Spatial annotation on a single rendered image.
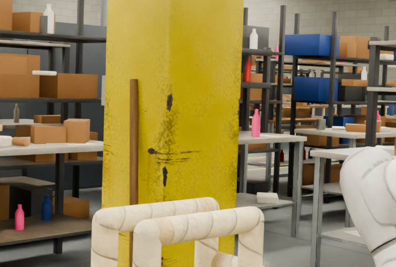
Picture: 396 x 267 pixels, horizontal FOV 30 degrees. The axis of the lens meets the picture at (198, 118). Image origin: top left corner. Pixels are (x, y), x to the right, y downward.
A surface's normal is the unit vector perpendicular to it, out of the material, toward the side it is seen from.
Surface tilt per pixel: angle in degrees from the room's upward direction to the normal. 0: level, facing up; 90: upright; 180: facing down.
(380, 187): 78
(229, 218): 62
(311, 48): 90
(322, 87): 90
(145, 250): 90
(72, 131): 90
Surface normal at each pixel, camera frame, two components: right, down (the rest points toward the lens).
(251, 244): -0.04, 0.05
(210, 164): 0.69, 0.06
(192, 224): 0.61, -0.41
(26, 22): -0.68, 0.01
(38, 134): 0.42, 0.06
